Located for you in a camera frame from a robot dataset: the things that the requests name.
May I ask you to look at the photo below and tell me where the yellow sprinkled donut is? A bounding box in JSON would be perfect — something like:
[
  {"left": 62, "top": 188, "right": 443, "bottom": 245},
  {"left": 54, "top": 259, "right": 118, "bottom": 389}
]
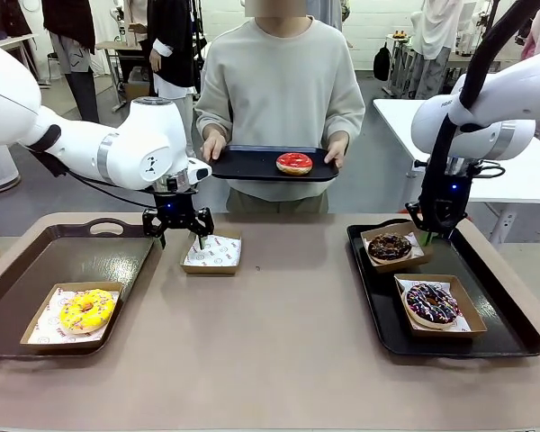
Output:
[{"left": 58, "top": 288, "right": 118, "bottom": 336}]

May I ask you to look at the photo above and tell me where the person's left hand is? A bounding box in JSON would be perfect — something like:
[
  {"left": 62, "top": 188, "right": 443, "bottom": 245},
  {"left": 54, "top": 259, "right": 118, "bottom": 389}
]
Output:
[{"left": 323, "top": 136, "right": 350, "bottom": 170}]

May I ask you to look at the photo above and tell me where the person's left forearm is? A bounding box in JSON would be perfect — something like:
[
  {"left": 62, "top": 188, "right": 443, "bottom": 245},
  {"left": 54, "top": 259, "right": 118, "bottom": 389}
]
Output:
[{"left": 325, "top": 95, "right": 367, "bottom": 146}]

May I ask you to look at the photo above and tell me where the chocolate donut with sprinkles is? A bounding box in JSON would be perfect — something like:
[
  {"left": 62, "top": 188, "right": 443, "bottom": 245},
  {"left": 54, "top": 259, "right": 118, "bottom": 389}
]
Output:
[{"left": 366, "top": 231, "right": 413, "bottom": 266}]

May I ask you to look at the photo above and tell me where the brown plastic tray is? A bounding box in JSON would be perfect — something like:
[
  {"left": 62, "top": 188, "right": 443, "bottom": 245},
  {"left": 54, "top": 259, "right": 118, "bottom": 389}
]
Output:
[{"left": 0, "top": 217, "right": 164, "bottom": 359}]

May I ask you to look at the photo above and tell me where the person's right forearm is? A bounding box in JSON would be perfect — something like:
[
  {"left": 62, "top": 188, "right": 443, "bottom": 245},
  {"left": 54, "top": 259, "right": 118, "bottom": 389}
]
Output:
[{"left": 193, "top": 99, "right": 234, "bottom": 139}]

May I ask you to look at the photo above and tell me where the bystander in black jacket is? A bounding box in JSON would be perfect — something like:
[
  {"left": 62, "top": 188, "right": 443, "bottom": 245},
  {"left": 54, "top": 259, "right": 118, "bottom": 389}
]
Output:
[{"left": 147, "top": 0, "right": 204, "bottom": 158}]

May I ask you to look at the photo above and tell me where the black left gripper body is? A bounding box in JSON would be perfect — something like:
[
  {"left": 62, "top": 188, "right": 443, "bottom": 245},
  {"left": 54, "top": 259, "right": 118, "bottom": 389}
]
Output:
[{"left": 154, "top": 187, "right": 200, "bottom": 231}]

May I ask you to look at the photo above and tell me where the small black tray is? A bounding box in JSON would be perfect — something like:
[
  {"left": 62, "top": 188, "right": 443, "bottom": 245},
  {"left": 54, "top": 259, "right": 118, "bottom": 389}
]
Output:
[{"left": 210, "top": 144, "right": 341, "bottom": 184}]

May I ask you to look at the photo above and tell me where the black cable sleeve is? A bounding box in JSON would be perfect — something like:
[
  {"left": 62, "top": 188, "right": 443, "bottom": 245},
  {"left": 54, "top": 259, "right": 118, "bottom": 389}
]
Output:
[{"left": 415, "top": 0, "right": 540, "bottom": 236}]

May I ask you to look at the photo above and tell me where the red glazed donut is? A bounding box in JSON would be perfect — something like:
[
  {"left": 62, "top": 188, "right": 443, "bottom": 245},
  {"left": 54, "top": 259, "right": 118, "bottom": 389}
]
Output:
[{"left": 275, "top": 151, "right": 315, "bottom": 176}]

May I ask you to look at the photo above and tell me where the person's right hand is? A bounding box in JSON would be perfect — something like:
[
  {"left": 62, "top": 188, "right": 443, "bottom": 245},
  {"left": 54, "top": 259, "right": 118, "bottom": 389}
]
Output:
[{"left": 200, "top": 133, "right": 229, "bottom": 163}]

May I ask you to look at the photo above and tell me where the black backpack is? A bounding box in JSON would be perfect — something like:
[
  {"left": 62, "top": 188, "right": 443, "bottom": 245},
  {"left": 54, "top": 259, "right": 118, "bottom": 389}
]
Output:
[{"left": 373, "top": 41, "right": 393, "bottom": 83}]

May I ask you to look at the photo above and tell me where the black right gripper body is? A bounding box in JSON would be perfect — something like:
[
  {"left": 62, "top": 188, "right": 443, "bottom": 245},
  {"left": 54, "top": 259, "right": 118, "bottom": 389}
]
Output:
[{"left": 433, "top": 172, "right": 471, "bottom": 236}]

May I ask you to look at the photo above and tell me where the person in beige sweater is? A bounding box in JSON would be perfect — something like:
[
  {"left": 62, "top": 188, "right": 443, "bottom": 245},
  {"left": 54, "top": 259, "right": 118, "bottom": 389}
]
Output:
[{"left": 193, "top": 14, "right": 367, "bottom": 214}]

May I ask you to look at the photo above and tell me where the brown cardboard box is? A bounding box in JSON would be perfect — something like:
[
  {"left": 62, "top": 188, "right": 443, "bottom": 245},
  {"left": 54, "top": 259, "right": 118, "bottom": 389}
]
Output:
[
  {"left": 393, "top": 273, "right": 489, "bottom": 339},
  {"left": 19, "top": 281, "right": 124, "bottom": 354},
  {"left": 179, "top": 229, "right": 244, "bottom": 276},
  {"left": 360, "top": 226, "right": 435, "bottom": 275}
]

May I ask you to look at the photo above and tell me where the figure in white clothes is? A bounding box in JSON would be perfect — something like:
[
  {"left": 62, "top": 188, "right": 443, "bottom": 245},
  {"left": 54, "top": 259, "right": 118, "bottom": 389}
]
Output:
[{"left": 408, "top": 0, "right": 464, "bottom": 99}]

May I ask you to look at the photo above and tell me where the white side table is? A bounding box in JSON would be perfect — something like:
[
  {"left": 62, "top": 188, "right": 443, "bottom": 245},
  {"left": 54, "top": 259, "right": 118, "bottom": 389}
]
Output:
[{"left": 372, "top": 98, "right": 540, "bottom": 247}]

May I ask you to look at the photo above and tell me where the thin dark arm cable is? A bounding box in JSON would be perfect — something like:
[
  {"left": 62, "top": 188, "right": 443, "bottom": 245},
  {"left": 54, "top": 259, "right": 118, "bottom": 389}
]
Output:
[{"left": 29, "top": 150, "right": 157, "bottom": 211}]

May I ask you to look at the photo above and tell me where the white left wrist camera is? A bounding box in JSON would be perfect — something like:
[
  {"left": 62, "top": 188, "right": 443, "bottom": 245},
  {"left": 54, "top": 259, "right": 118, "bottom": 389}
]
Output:
[{"left": 184, "top": 158, "right": 214, "bottom": 185}]

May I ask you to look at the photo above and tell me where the chocolate donut with white stripes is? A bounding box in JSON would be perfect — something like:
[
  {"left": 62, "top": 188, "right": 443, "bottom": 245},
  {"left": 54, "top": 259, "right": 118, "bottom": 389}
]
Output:
[{"left": 401, "top": 283, "right": 461, "bottom": 329}]

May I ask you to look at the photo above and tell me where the bystander in grey skirt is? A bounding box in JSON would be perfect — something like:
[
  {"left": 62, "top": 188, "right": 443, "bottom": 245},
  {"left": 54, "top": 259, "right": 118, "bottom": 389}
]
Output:
[{"left": 41, "top": 0, "right": 101, "bottom": 123}]

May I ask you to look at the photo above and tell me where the large black textured tray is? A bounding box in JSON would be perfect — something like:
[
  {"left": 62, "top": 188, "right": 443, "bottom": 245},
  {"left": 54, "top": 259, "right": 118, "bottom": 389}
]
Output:
[{"left": 346, "top": 218, "right": 540, "bottom": 359}]

